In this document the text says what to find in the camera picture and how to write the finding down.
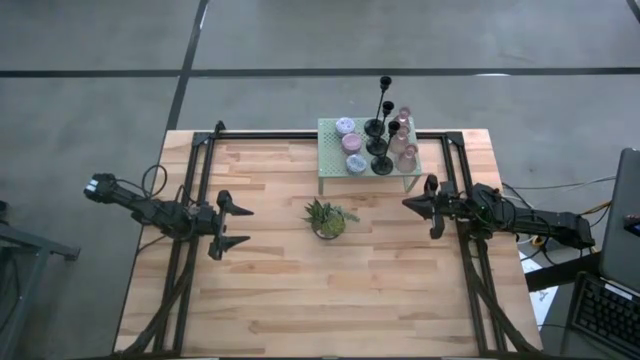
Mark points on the black desk edge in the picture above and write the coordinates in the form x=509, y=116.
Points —
x=560, y=272

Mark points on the pink patterned candle tin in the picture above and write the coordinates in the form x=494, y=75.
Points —
x=351, y=143

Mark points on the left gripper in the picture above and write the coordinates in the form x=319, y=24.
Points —
x=207, y=220

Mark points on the pale green perforated metal shelf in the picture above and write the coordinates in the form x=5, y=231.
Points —
x=330, y=165

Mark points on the black metal candlestick holder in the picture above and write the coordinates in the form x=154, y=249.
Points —
x=382, y=166
x=376, y=146
x=374, y=127

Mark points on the blue-green leaf-patterned candle tin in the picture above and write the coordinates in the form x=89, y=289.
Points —
x=356, y=164

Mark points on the succulent plants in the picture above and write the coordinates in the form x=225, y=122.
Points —
x=330, y=225

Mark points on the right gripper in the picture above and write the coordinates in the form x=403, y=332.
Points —
x=455, y=205

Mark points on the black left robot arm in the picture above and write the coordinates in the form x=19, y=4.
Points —
x=150, y=212

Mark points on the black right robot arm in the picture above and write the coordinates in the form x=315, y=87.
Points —
x=550, y=222

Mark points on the black keyboard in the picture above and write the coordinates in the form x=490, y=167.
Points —
x=607, y=315

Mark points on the grey metal cart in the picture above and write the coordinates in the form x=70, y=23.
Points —
x=30, y=245

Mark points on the white leaf-patterned candle tin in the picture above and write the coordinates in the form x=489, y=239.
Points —
x=345, y=126

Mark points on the white paper sheet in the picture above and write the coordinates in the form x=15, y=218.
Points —
x=542, y=300

